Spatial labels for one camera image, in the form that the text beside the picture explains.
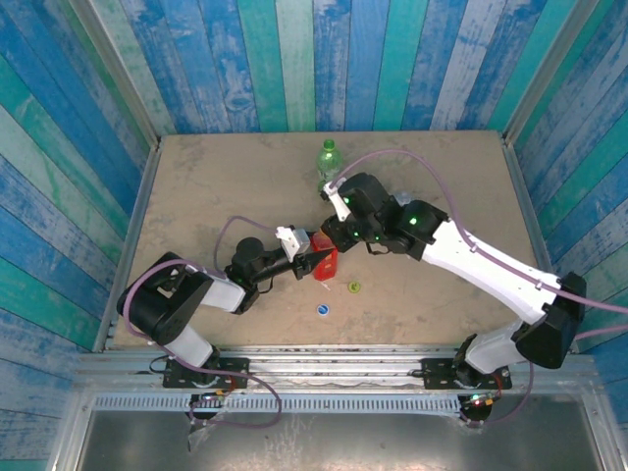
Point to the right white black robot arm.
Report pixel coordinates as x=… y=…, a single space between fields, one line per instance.
x=490 y=270

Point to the green bottle cap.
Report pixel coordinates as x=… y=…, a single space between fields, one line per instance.
x=353 y=287

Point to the clear plastic film scrap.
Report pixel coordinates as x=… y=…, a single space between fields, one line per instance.
x=198 y=434

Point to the green plastic bottle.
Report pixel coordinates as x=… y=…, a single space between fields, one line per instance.
x=329 y=162

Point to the red plastic bottle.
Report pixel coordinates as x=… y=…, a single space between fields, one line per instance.
x=328 y=267

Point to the steel sheet tray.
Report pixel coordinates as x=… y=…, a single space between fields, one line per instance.
x=343 y=441

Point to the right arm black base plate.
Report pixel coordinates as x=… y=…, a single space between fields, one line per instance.
x=436 y=373

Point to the blue bottle cap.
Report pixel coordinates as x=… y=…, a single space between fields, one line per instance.
x=323 y=309

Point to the aluminium table side rail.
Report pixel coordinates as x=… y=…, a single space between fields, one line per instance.
x=128 y=245
x=527 y=206

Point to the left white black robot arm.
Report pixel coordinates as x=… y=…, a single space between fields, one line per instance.
x=162 y=304

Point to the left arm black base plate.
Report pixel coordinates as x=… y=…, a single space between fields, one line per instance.
x=233 y=368

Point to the aluminium frame post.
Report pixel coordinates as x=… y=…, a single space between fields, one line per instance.
x=119 y=73
x=547 y=73

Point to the aluminium mounting rail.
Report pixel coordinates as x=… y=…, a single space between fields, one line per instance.
x=333 y=368

